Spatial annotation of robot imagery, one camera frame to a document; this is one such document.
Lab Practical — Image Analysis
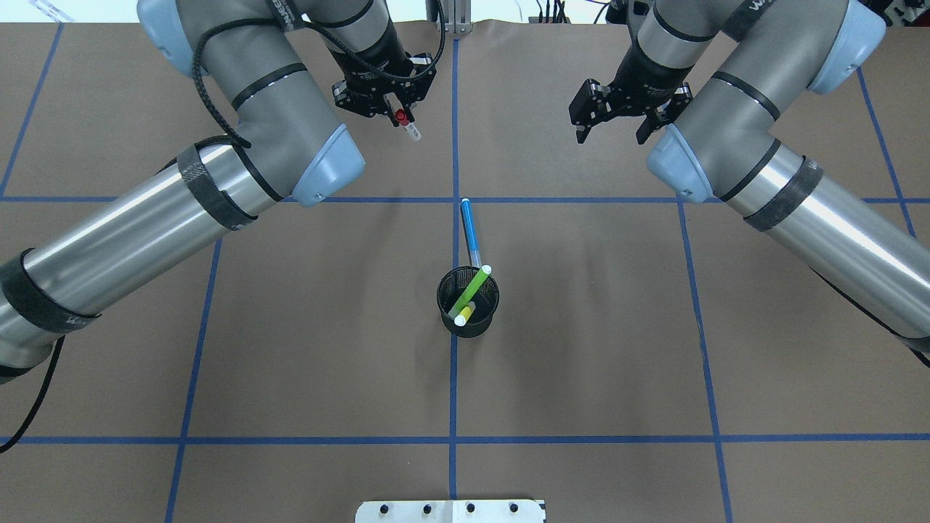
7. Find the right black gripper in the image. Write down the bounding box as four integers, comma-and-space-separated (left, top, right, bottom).
568, 65, 693, 145

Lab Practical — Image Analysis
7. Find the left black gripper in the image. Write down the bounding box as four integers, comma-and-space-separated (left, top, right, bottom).
333, 52, 436, 118

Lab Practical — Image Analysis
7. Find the red white marker pen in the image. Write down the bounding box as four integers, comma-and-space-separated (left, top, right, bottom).
393, 109, 422, 142

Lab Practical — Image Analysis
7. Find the blue marker pen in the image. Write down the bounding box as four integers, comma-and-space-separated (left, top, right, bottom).
461, 198, 482, 268

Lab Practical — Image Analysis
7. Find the green marker pen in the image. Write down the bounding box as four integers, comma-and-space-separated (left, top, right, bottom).
448, 264, 493, 319

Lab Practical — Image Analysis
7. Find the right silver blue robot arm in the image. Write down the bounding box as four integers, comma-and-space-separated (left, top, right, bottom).
569, 1, 929, 364

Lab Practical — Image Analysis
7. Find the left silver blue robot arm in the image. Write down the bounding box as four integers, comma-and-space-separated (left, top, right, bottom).
1, 1, 445, 383

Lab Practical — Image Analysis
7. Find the black mesh pen cup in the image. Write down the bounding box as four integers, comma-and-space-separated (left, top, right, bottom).
435, 265, 501, 338

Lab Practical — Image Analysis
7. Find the yellow marker pen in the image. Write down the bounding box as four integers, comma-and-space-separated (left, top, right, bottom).
454, 301, 477, 327

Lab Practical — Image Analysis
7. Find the white camera mast base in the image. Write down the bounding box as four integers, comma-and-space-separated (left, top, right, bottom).
355, 499, 547, 522

